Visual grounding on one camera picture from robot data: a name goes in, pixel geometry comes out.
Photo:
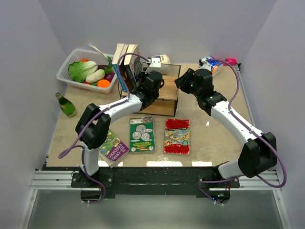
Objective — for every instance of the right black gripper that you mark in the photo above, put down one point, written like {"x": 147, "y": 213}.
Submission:
{"x": 181, "y": 82}

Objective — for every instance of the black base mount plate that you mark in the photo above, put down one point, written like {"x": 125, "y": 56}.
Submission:
{"x": 155, "y": 181}

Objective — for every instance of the white plastic basket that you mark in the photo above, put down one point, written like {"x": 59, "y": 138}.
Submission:
{"x": 104, "y": 61}

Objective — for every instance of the wood and wire shelf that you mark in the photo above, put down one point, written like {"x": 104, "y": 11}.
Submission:
{"x": 166, "y": 103}

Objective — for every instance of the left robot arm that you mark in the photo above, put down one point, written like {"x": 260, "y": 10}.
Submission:
{"x": 93, "y": 126}

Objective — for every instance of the green glass bottle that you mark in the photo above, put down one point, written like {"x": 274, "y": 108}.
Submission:
{"x": 66, "y": 105}

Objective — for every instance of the pink stapler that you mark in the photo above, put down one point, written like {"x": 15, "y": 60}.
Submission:
{"x": 231, "y": 61}

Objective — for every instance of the green coin book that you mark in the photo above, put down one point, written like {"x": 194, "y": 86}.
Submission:
{"x": 141, "y": 135}

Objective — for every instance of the dark Edward Tulane book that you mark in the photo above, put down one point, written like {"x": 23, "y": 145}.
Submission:
{"x": 125, "y": 76}

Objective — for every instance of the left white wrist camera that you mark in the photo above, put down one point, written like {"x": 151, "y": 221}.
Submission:
{"x": 154, "y": 64}

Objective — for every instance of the orange toy fruit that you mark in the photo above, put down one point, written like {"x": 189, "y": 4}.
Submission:
{"x": 103, "y": 83}

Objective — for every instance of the blue 26-storey treehouse book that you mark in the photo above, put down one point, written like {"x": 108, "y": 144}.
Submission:
{"x": 121, "y": 49}

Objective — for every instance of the purple 117-storey treehouse book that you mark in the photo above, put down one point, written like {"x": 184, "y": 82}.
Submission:
{"x": 113, "y": 150}

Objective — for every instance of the white toy radish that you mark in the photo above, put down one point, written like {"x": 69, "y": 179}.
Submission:
{"x": 96, "y": 76}

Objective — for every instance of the red patterned book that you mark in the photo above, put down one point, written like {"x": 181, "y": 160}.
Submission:
{"x": 177, "y": 137}

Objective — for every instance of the white cartoon mug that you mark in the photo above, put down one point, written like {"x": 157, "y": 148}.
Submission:
{"x": 165, "y": 62}

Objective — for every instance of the toy cabbage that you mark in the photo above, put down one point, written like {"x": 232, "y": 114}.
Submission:
{"x": 78, "y": 71}

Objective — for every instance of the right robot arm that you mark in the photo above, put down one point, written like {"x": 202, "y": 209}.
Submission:
{"x": 257, "y": 153}

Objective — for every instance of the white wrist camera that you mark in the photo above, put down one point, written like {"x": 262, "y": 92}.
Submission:
{"x": 204, "y": 64}
{"x": 154, "y": 64}

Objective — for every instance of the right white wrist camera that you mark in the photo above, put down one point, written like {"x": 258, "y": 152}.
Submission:
{"x": 204, "y": 64}

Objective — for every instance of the purple toy eggplant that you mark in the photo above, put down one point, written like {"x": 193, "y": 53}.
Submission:
{"x": 109, "y": 77}

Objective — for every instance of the Little Women book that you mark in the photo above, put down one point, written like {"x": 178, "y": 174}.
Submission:
{"x": 134, "y": 68}

